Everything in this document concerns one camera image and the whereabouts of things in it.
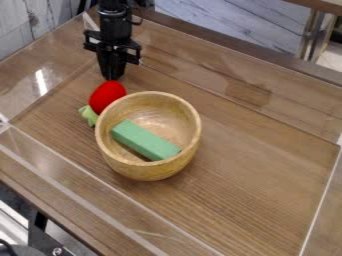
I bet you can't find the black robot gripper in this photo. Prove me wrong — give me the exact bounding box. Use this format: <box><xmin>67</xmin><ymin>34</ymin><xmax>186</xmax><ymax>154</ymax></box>
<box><xmin>85</xmin><ymin>9</ymin><xmax>142</xmax><ymax>80</ymax></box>

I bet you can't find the red plush strawberry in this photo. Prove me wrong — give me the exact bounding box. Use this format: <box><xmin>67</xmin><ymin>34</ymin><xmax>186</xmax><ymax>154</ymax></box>
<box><xmin>79</xmin><ymin>80</ymin><xmax>128</xmax><ymax>127</ymax></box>

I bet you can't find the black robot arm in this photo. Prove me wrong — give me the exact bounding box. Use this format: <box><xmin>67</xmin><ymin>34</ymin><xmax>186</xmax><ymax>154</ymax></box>
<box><xmin>83</xmin><ymin>0</ymin><xmax>142</xmax><ymax>80</ymax></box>

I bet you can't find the wooden bowl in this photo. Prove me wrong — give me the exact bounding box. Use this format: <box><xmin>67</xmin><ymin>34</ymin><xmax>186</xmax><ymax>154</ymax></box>
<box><xmin>95</xmin><ymin>91</ymin><xmax>202</xmax><ymax>181</ymax></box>

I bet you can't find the green rectangular block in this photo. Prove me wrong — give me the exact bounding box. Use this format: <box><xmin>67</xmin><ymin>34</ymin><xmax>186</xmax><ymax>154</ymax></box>
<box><xmin>111</xmin><ymin>120</ymin><xmax>182</xmax><ymax>161</ymax></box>

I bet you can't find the metal table leg background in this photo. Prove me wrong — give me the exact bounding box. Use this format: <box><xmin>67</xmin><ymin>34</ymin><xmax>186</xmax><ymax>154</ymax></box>
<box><xmin>300</xmin><ymin>10</ymin><xmax>339</xmax><ymax>63</ymax></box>

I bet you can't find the clear acrylic tray wall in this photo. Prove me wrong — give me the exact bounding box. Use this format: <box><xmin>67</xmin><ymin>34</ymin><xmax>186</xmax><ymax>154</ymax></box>
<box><xmin>0</xmin><ymin>117</ymin><xmax>224</xmax><ymax>256</ymax></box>

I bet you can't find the black table frame leg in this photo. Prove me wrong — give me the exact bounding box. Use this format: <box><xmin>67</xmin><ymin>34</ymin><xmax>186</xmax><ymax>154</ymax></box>
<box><xmin>29</xmin><ymin>211</ymin><xmax>74</xmax><ymax>256</ymax></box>

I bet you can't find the black cable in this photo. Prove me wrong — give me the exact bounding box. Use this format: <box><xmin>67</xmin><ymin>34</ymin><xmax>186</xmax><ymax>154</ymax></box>
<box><xmin>0</xmin><ymin>239</ymin><xmax>15</xmax><ymax>256</ymax></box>

